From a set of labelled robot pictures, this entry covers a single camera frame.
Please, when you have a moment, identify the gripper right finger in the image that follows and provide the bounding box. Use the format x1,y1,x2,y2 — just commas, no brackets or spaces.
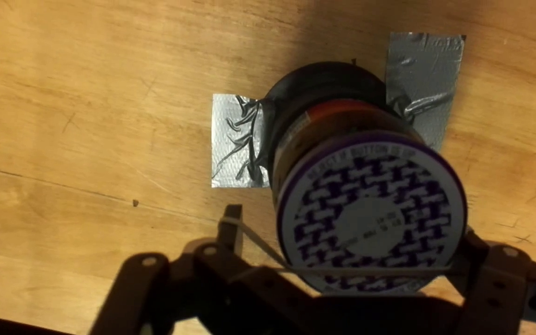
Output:
446,228,536,335

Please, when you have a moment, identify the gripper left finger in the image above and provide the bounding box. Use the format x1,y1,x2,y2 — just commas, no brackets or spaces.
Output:
89,204,317,335

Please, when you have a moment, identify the dark jar with patterned lid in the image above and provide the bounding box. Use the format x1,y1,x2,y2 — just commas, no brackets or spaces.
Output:
258,60,469,295

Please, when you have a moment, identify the strip of grey duct tape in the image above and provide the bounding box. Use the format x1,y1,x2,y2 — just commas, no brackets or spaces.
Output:
211,93,273,189
384,32,467,152

